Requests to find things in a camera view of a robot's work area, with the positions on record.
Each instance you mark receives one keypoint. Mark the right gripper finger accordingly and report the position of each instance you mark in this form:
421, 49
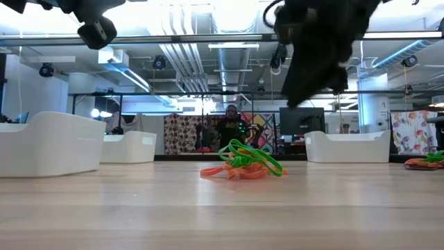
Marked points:
340, 78
305, 83

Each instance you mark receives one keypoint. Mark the orange rubber band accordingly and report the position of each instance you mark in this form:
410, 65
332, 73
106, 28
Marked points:
421, 162
211, 171
249, 172

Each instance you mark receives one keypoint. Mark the black background robot arm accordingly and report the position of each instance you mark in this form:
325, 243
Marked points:
206, 137
255, 133

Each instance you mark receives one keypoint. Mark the green rubber band bunch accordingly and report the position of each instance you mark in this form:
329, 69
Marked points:
243, 160

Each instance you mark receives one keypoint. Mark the white ceiling air unit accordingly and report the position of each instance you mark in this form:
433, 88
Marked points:
112, 55

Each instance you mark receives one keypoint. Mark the black computer monitor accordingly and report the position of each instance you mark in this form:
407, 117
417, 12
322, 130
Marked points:
301, 121

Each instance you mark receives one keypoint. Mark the long black background beam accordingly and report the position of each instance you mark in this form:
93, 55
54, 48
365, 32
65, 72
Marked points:
381, 92

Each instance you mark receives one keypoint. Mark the white round column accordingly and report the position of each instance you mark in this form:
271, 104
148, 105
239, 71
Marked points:
373, 111

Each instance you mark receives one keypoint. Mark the colourful geometric hanging cloth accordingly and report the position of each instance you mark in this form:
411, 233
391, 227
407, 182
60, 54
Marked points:
267, 121

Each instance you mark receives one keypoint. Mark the black ceiling-hung reel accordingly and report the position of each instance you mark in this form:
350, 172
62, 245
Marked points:
46, 69
409, 61
159, 62

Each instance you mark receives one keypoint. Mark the white plastic basket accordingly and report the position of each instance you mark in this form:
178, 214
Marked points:
128, 149
347, 149
52, 146

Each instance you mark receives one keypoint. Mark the white ceiling light bar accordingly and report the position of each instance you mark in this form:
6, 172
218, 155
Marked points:
233, 46

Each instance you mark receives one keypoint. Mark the person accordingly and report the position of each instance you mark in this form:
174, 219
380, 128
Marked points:
230, 128

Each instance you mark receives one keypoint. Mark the floral hanging cloth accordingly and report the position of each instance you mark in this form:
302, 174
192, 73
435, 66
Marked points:
412, 132

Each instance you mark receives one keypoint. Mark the white ceiling pipe bundle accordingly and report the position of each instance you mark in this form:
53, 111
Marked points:
187, 52

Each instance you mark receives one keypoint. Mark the grey hanging cloth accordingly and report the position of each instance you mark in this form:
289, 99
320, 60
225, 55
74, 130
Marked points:
132, 123

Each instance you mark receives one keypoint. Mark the laptop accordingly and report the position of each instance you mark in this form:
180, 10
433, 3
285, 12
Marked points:
21, 117

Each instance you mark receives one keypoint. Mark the brown patterned hanging cloth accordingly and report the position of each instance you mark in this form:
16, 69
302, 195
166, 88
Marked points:
180, 133

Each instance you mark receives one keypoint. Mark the ribbed ceiling duct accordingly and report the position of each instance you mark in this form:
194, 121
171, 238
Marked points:
406, 52

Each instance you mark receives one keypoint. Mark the silver ventilation duct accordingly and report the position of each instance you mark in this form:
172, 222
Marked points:
234, 59

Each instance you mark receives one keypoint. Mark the black overhead frame bar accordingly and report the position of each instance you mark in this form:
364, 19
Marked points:
173, 38

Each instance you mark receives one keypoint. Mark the black background workstation frame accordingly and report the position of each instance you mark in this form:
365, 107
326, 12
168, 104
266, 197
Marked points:
156, 93

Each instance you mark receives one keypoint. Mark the black table edge rail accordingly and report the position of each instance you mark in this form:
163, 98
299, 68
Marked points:
194, 157

